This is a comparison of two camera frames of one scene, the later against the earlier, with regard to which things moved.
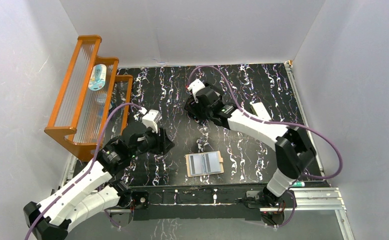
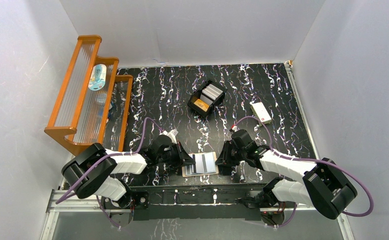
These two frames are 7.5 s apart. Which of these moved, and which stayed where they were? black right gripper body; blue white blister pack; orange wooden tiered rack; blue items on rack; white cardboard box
Moved: black right gripper body
Stayed: blue items on rack; orange wooden tiered rack; white cardboard box; blue white blister pack
